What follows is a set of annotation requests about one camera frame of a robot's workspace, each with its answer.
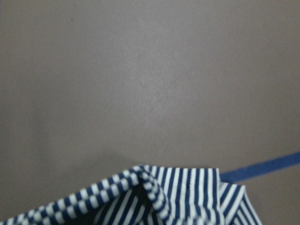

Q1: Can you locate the brown paper table cover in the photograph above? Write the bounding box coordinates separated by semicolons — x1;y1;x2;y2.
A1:
0;0;300;220

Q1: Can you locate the navy white striped polo shirt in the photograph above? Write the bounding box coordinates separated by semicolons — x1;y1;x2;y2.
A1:
4;165;261;225

